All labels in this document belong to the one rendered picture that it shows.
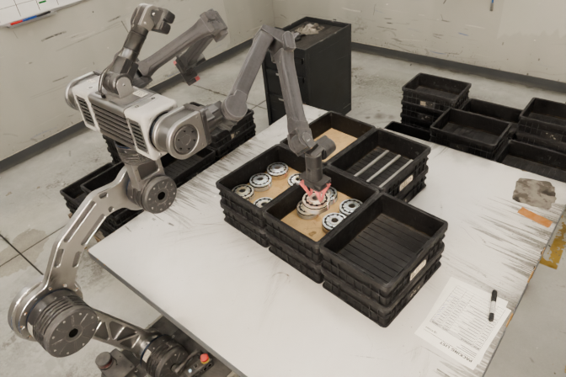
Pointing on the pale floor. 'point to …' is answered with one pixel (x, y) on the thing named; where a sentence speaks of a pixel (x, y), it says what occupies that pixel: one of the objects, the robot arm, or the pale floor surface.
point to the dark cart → (315, 69)
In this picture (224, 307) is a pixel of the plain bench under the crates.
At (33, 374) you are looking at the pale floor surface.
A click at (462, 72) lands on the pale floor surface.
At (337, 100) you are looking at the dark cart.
